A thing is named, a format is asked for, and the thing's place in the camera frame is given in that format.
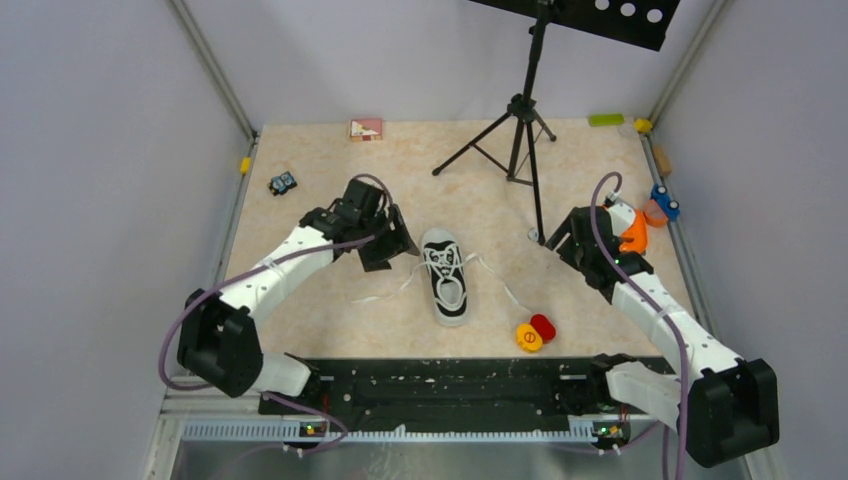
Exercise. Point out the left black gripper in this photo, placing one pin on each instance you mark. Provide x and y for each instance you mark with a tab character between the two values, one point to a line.
396	241

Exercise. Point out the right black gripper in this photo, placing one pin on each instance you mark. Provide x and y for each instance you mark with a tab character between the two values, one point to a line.
565	249

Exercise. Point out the black white canvas sneaker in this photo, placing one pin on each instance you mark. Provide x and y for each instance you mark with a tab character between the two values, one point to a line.
444	263

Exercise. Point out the white shoelace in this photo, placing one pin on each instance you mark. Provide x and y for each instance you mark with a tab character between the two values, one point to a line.
467	259

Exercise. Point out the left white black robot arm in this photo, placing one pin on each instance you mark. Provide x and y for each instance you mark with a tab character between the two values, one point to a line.
217	333

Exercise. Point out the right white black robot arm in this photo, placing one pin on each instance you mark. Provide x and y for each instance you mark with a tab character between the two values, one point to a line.
720	405

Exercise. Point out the orange translucent cup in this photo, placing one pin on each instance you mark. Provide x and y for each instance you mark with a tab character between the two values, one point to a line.
654	215

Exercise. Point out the pink tangram puzzle box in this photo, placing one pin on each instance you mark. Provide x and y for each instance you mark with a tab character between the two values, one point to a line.
366	129

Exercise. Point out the small blue black toy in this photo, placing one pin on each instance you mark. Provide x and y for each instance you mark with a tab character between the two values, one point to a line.
281	184

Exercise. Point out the red plastic cylinder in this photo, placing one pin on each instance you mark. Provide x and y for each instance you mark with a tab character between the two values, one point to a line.
544	327

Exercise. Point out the blue toy car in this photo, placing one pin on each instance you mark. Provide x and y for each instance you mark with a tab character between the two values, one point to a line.
670	207

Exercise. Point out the black tripod stand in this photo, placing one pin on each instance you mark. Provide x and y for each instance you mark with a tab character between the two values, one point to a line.
521	107

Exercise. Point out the yellow plastic cylinder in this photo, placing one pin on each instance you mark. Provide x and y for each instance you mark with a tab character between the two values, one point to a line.
528	339

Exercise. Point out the green rectangular block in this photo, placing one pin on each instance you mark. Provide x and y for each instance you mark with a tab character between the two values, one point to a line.
603	120

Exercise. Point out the yellow corner block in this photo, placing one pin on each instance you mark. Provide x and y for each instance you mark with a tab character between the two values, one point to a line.
642	125

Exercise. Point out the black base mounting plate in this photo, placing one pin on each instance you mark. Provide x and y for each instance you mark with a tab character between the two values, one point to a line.
473	395

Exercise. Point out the black perforated stand tray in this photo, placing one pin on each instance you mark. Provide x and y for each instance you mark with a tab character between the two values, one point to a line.
641	23

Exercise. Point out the wooden block on frame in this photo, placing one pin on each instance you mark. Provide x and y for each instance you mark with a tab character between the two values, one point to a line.
662	161

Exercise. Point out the white slotted cable duct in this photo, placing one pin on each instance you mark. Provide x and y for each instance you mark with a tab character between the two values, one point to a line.
295	431

